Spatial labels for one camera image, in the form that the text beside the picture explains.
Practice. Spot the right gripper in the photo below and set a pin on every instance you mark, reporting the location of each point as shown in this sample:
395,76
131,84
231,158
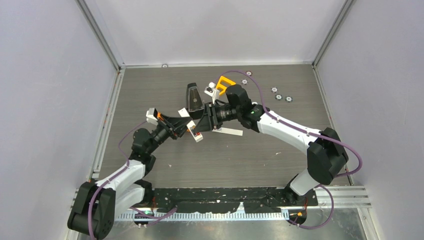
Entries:
210,118

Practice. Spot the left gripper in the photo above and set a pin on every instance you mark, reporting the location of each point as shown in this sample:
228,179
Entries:
174,126

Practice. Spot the long white box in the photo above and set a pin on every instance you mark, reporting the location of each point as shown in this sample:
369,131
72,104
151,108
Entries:
191,125

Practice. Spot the white box sleeve cover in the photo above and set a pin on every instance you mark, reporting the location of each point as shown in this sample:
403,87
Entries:
229,131

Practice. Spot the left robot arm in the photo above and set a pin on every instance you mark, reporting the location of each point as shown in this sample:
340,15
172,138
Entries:
99,203

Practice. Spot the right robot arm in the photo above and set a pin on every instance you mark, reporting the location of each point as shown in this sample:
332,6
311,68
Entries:
325,157

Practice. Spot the black metronome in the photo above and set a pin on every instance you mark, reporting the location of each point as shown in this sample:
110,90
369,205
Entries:
194,103

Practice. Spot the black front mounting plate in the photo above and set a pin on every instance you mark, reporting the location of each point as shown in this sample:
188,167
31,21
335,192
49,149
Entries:
223,200

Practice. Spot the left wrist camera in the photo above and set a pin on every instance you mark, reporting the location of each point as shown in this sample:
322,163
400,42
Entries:
152,116

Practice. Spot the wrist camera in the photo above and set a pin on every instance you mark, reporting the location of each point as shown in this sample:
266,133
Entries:
152,116
212,91

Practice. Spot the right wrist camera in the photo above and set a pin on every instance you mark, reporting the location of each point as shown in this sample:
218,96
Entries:
212,91

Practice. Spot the yellow triangle bracket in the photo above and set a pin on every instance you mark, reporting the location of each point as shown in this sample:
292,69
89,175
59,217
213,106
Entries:
223,83

